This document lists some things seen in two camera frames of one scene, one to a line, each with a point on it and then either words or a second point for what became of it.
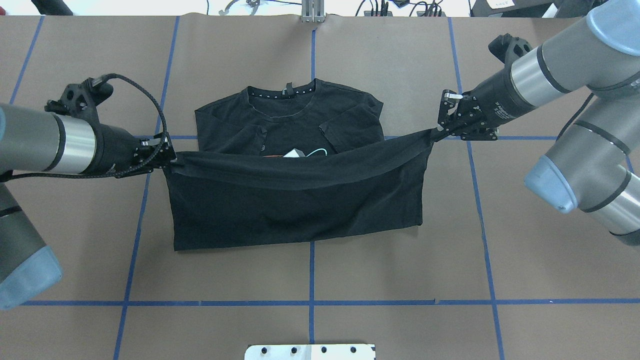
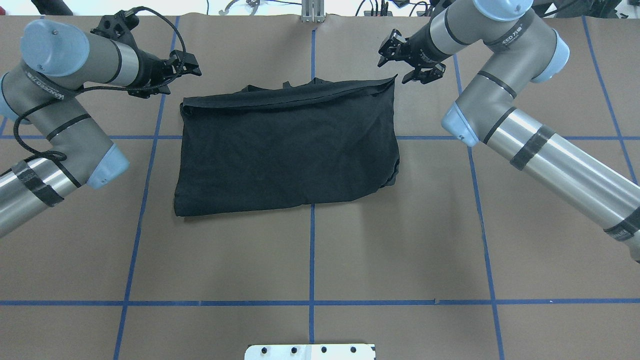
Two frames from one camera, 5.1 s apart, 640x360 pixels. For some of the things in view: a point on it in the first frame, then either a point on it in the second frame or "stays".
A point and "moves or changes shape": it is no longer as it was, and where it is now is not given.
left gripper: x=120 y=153 to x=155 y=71
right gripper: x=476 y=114 to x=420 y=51
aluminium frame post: x=313 y=11 stays
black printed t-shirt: x=297 y=159 moves or changes shape
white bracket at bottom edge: x=310 y=352 stays
